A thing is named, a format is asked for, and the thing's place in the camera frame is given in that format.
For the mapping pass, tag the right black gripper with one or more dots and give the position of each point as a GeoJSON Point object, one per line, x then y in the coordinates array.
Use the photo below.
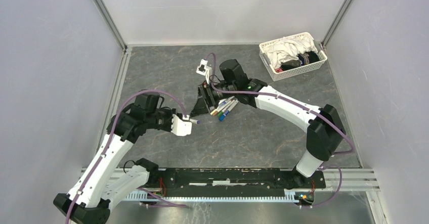
{"type": "Point", "coordinates": [205, 91]}

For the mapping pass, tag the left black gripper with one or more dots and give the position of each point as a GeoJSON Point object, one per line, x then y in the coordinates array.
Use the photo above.
{"type": "Point", "coordinates": [170, 112]}

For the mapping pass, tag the blue cap marker pen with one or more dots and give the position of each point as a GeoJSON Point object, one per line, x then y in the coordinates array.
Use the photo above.
{"type": "Point", "coordinates": [228, 109]}

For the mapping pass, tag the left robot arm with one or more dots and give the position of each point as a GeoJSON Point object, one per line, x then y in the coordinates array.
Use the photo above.
{"type": "Point", "coordinates": [92, 199]}

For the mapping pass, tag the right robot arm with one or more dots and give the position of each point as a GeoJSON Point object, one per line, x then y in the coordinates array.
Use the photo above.
{"type": "Point", "coordinates": [322, 125]}

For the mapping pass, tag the orange cap marker pen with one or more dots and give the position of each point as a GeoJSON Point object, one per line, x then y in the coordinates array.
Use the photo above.
{"type": "Point", "coordinates": [222, 105]}

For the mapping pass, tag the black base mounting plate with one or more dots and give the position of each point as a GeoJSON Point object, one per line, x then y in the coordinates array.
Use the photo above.
{"type": "Point", "coordinates": [231, 182]}

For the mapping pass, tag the white plastic basket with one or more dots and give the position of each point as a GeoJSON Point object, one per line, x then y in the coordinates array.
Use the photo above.
{"type": "Point", "coordinates": [278, 74]}

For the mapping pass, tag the white cloth in basket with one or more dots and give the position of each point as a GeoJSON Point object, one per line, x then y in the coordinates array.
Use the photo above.
{"type": "Point", "coordinates": [288, 48]}

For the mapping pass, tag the black cloth in basket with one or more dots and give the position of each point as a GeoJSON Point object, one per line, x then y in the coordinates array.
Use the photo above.
{"type": "Point", "coordinates": [302, 60]}

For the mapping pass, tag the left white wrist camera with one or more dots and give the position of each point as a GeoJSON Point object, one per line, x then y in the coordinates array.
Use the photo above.
{"type": "Point", "coordinates": [181, 125]}

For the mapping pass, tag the white slotted cable duct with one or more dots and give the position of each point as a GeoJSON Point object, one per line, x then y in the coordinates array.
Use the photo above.
{"type": "Point", "coordinates": [138, 195]}

